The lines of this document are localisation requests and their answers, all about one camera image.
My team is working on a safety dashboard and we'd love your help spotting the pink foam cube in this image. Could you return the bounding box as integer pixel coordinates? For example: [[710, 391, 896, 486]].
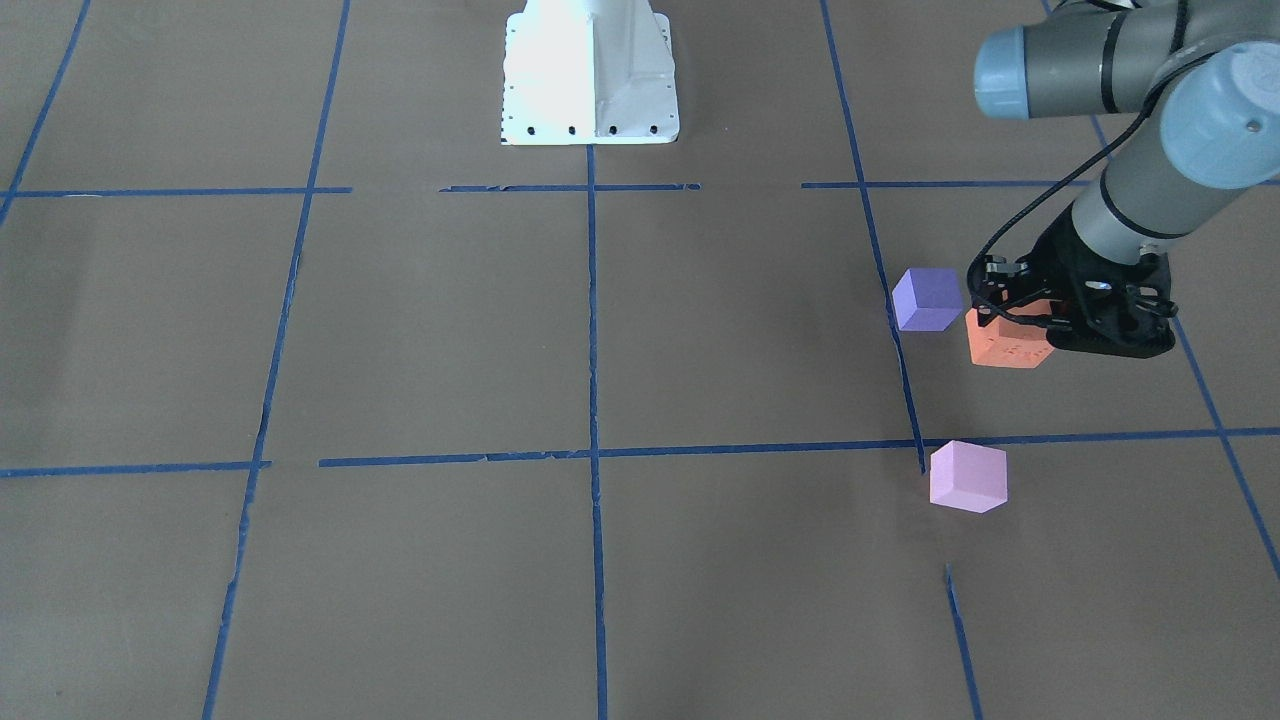
[[928, 441, 1009, 514]]

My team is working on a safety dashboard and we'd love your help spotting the orange foam cube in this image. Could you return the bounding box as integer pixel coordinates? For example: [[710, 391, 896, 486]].
[[965, 309, 1055, 369]]

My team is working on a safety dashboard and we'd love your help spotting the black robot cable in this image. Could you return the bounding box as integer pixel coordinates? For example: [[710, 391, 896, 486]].
[[968, 0, 1196, 281]]

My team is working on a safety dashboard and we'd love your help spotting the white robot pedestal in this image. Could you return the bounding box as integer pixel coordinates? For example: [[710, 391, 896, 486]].
[[500, 1, 681, 146]]

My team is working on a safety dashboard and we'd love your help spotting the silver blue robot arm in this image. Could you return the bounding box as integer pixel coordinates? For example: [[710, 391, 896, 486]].
[[966, 1, 1279, 359]]

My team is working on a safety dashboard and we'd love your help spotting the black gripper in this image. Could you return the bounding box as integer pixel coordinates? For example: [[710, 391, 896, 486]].
[[968, 215, 1178, 357]]

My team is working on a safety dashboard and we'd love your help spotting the purple foam cube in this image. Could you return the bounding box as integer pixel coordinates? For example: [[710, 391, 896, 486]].
[[891, 266, 970, 332]]

